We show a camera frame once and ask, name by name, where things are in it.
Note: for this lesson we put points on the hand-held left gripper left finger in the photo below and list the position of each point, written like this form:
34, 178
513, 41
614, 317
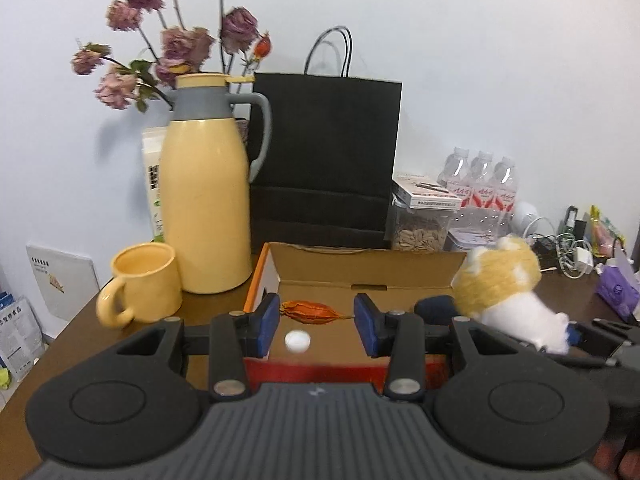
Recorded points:
267, 325

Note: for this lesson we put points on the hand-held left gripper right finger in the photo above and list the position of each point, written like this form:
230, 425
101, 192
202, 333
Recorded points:
367, 330

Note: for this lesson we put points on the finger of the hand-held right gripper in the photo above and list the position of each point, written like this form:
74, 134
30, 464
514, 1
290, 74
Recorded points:
617, 331
575, 335

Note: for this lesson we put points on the dried orange pod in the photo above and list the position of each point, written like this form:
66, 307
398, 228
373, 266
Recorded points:
305, 312

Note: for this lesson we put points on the red cardboard box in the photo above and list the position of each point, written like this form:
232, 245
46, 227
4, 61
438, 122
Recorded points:
320, 270

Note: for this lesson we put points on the yellow white plush toy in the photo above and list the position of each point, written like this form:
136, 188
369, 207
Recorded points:
500, 280

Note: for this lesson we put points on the white round cap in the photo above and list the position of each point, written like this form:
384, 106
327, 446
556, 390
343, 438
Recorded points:
297, 341

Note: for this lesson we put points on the purple tissue pack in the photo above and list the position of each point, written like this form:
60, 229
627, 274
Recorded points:
617, 285

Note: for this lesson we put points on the dark blue cloth bundle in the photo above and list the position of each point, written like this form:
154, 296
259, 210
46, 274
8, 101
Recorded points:
435, 307

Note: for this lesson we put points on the white charger plug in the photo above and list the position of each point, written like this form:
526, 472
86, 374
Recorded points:
583, 257

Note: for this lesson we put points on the colourful snack packet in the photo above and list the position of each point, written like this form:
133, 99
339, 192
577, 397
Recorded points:
605, 230

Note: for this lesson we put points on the clear jar of sunflower seeds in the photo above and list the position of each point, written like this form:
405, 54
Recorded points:
417, 235

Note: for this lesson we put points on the yellow mug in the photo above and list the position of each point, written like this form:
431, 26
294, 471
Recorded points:
150, 285

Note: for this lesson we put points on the white round device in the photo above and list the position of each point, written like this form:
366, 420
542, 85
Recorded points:
524, 215

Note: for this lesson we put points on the yellow thermos jug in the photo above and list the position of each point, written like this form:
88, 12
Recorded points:
205, 210

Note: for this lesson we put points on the clear plastic container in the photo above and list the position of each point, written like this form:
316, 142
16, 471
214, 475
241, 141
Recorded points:
475, 237

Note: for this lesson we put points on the white flat box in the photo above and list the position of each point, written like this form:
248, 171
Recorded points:
430, 192

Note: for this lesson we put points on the clear water bottle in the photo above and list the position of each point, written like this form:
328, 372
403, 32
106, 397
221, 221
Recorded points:
502, 185
452, 170
480, 175

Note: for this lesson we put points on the black paper bag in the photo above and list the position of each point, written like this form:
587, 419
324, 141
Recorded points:
325, 160

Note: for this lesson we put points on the white tall carton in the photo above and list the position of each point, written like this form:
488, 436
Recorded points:
152, 185

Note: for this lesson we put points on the white printed board box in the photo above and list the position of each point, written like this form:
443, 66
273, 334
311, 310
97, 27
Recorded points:
65, 270

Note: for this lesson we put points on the blue white packet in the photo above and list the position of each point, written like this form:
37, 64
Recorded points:
17, 330

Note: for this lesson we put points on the dried rose bouquet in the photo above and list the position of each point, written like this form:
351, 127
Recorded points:
185, 45

